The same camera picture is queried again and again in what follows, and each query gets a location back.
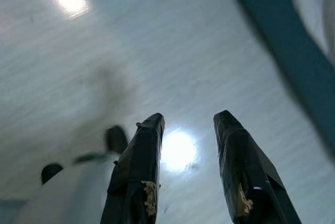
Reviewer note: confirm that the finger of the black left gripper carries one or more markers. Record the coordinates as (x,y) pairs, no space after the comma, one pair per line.
(116,140)
(51,173)

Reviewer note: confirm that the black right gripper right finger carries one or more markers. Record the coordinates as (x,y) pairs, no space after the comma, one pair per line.
(246,169)

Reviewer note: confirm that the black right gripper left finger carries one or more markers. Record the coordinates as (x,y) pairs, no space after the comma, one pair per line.
(136,169)

